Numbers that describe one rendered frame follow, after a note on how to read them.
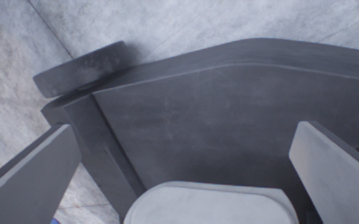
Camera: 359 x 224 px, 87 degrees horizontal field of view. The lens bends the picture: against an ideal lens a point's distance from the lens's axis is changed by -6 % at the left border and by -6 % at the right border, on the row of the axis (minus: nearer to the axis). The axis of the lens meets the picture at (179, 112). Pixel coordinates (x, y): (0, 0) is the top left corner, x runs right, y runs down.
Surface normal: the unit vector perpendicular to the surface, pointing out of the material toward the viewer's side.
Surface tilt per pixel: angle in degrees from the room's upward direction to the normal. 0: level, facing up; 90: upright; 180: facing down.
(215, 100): 0
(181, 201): 90
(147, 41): 0
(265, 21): 0
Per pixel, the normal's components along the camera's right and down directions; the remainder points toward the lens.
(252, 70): -0.39, 0.51
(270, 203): -0.32, -0.86
